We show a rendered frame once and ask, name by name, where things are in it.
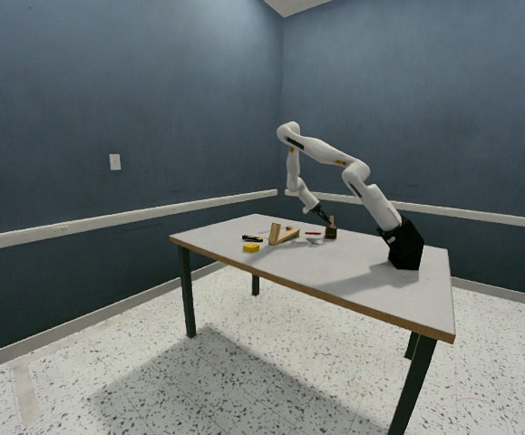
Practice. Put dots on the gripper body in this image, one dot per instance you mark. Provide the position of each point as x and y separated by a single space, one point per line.
316 208

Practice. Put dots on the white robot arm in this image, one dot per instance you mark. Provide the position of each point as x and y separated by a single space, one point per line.
354 175

